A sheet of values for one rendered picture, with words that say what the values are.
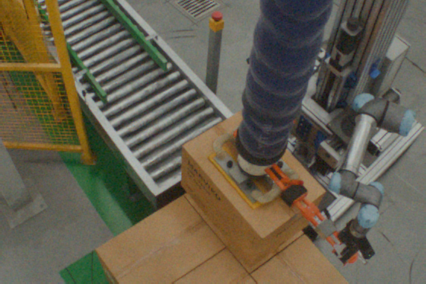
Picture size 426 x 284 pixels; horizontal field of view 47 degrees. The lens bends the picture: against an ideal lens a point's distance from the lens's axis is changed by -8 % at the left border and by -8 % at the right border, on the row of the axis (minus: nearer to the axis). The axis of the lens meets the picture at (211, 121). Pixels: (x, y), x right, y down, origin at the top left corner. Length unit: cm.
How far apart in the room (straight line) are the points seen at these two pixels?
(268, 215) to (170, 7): 276
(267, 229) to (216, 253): 57
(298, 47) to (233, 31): 288
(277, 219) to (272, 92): 73
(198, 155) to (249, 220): 40
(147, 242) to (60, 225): 89
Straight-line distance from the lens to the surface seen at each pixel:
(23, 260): 355
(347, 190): 199
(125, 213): 355
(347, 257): 222
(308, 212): 226
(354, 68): 275
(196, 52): 434
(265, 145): 214
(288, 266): 288
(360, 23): 257
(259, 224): 236
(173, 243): 287
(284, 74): 177
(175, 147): 315
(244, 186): 241
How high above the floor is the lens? 321
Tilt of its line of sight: 55 degrees down
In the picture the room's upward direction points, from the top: 5 degrees clockwise
